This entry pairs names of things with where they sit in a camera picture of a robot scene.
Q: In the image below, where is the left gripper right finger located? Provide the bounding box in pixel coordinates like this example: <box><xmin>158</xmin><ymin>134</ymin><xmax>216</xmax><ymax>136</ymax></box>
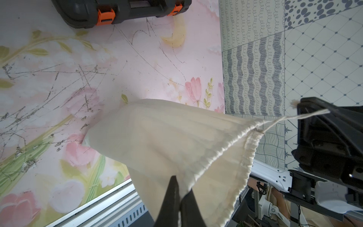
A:
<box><xmin>180</xmin><ymin>190</ymin><xmax>206</xmax><ymax>227</ymax></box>

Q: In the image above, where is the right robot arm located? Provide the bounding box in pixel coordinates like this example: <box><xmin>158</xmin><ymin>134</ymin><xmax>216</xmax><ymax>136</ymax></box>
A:
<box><xmin>251</xmin><ymin>97</ymin><xmax>363</xmax><ymax>227</ymax></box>

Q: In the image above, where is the aluminium mounting rail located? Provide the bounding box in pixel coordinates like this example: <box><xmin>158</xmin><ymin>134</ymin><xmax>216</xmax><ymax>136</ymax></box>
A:
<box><xmin>48</xmin><ymin>179</ymin><xmax>148</xmax><ymax>227</ymax></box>

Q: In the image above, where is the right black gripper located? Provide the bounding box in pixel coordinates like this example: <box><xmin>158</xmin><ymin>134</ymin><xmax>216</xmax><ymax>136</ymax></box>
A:
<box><xmin>292</xmin><ymin>97</ymin><xmax>363</xmax><ymax>190</ymax></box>

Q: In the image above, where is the floral pink table mat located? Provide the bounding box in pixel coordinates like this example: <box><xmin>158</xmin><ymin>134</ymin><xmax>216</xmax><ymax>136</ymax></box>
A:
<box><xmin>1</xmin><ymin>1</ymin><xmax>225</xmax><ymax>227</ymax></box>

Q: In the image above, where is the white cloth soil bag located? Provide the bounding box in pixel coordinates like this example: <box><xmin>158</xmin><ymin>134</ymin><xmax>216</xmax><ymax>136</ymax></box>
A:
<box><xmin>82</xmin><ymin>99</ymin><xmax>266</xmax><ymax>227</ymax></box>

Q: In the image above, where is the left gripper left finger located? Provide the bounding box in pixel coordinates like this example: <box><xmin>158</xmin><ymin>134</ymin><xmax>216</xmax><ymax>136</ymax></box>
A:
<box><xmin>154</xmin><ymin>176</ymin><xmax>180</xmax><ymax>227</ymax></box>

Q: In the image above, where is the black plastic tool case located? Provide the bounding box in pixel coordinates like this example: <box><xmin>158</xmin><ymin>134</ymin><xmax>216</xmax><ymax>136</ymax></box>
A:
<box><xmin>52</xmin><ymin>0</ymin><xmax>192</xmax><ymax>28</ymax></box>

